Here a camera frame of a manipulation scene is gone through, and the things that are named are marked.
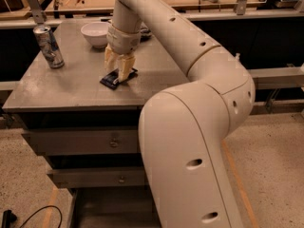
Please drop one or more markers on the grey drawer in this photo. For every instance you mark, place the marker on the grey drawer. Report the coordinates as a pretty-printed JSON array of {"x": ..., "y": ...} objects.
[
  {"x": 82, "y": 141},
  {"x": 97, "y": 177},
  {"x": 113, "y": 207}
]

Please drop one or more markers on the grey bottom drawer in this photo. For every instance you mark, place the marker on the grey bottom drawer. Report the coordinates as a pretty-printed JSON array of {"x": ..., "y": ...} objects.
[{"x": 113, "y": 207}]

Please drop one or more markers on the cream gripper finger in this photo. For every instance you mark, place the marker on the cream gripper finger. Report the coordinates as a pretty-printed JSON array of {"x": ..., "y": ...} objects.
[
  {"x": 125, "y": 64},
  {"x": 110, "y": 58}
]

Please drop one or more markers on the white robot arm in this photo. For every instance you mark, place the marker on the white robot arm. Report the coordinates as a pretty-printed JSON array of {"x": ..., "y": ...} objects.
[{"x": 181, "y": 128}]

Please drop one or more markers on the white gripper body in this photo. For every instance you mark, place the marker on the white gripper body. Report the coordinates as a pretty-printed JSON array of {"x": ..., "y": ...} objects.
[{"x": 123, "y": 40}]

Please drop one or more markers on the grey drawer cabinet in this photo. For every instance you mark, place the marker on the grey drawer cabinet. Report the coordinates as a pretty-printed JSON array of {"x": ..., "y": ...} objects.
[{"x": 73, "y": 97}]

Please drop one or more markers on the black plug block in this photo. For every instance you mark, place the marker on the black plug block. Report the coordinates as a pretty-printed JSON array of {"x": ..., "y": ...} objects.
[{"x": 8, "y": 219}]

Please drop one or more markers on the white ceramic bowl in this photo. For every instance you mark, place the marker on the white ceramic bowl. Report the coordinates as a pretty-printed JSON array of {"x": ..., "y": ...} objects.
[{"x": 95, "y": 33}]

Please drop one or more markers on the grey top drawer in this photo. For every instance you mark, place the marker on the grey top drawer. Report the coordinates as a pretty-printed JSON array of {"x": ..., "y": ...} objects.
[{"x": 82, "y": 141}]

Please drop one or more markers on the clear sanitizer bottle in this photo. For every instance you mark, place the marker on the clear sanitizer bottle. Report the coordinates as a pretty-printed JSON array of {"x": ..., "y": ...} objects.
[{"x": 237, "y": 56}]

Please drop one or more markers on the grey middle drawer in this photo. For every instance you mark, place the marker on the grey middle drawer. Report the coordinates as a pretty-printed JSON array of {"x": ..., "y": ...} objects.
[{"x": 97, "y": 177}]

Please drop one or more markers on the blue rxbar blueberry wrapper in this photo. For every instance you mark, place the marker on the blue rxbar blueberry wrapper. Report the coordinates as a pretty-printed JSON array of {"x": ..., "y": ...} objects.
[{"x": 111, "y": 80}]

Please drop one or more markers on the silver blue drink can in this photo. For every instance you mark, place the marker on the silver blue drink can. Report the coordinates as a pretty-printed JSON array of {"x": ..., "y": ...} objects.
[{"x": 48, "y": 45}]

